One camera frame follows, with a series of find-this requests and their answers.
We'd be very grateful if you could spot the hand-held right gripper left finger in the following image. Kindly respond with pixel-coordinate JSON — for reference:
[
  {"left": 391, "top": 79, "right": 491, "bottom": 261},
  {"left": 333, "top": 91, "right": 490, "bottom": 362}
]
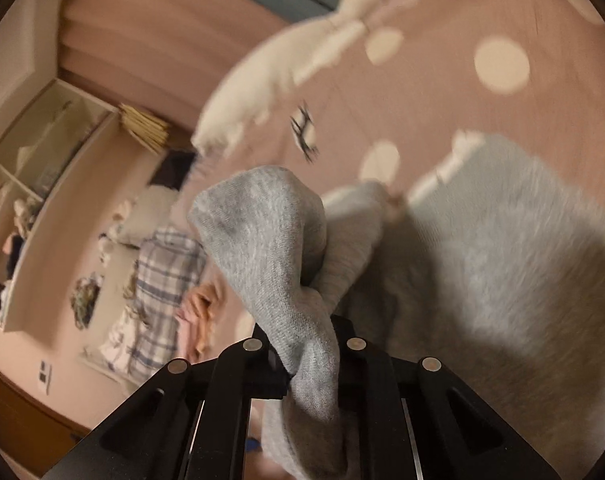
[{"left": 42, "top": 325, "right": 289, "bottom": 480}]

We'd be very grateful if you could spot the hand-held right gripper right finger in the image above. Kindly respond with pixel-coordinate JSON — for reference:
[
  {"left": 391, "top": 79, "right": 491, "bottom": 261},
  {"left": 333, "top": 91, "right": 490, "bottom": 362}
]
[{"left": 331, "top": 315, "right": 549, "bottom": 480}]

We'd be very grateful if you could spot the grey sweatshirt with blue print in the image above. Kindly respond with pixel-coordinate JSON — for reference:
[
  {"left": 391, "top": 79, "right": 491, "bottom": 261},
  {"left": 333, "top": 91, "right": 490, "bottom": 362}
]
[{"left": 187, "top": 134, "right": 605, "bottom": 480}]

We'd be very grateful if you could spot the peach cloth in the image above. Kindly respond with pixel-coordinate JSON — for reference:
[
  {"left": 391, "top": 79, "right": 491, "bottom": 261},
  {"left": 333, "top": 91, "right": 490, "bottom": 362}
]
[{"left": 174, "top": 280, "right": 224, "bottom": 357}]

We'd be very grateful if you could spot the blue plaid cloth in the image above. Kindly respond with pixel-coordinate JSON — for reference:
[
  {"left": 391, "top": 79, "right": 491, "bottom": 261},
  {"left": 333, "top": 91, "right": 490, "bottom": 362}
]
[{"left": 100, "top": 226, "right": 209, "bottom": 378}]

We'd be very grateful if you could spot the floral cloth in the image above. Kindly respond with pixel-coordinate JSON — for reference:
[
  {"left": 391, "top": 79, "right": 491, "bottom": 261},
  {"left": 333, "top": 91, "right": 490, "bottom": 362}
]
[{"left": 69, "top": 271, "right": 106, "bottom": 332}]

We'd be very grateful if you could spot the grey pillow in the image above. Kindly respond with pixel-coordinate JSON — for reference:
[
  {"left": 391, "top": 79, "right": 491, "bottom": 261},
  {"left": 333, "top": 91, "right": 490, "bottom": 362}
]
[{"left": 113, "top": 185, "right": 179, "bottom": 247}]

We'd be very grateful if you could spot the dark cloth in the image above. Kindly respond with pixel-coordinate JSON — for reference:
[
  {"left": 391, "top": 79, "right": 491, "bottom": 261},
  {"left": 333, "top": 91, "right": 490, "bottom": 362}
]
[{"left": 151, "top": 149, "right": 199, "bottom": 192}]

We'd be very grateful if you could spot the straw-coloured tassel bundle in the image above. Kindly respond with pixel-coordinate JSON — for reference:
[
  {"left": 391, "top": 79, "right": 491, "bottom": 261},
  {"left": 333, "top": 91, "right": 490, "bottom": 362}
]
[{"left": 116, "top": 102, "right": 172, "bottom": 156}]

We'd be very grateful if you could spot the pink polka dot bedspread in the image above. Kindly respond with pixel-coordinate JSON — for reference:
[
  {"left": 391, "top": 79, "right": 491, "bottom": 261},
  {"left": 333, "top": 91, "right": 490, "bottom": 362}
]
[{"left": 175, "top": 0, "right": 605, "bottom": 361}]

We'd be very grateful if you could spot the white goose plush toy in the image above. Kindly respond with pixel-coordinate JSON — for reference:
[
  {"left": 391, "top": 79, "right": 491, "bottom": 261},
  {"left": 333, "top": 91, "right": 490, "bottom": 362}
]
[{"left": 190, "top": 0, "right": 414, "bottom": 155}]

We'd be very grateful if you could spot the pink curtain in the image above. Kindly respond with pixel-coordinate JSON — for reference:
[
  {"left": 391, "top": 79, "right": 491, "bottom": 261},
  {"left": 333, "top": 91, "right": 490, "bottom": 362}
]
[{"left": 55, "top": 0, "right": 333, "bottom": 136}]

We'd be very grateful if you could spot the wall outlet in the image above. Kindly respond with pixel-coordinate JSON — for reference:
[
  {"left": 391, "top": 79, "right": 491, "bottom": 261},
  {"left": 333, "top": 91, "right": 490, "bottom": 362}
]
[{"left": 35, "top": 359, "right": 54, "bottom": 397}]

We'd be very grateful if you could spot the white wall shelf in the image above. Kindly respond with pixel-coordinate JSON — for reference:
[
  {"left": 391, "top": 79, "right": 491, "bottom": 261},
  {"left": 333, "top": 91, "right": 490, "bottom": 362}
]
[{"left": 0, "top": 77, "right": 122, "bottom": 333}]

